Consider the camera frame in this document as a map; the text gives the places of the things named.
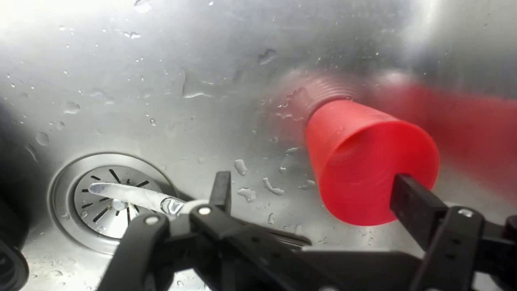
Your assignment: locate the sink drain strainer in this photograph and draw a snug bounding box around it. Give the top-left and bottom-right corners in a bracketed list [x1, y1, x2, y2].
[48, 152, 176, 254]

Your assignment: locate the black plastic bowl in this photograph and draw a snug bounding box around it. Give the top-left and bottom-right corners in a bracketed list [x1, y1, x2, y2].
[0, 201, 29, 291]

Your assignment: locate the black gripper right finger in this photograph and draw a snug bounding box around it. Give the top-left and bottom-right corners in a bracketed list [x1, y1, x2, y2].
[389, 175, 517, 291]

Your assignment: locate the red plastic cup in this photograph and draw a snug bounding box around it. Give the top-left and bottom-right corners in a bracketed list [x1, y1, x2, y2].
[303, 101, 439, 227]

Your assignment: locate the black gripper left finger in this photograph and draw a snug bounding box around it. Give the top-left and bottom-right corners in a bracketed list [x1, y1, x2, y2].
[95, 172, 342, 291]

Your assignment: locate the stainless steel sink basin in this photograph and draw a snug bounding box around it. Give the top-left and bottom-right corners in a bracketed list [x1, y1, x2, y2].
[0, 0, 517, 291]

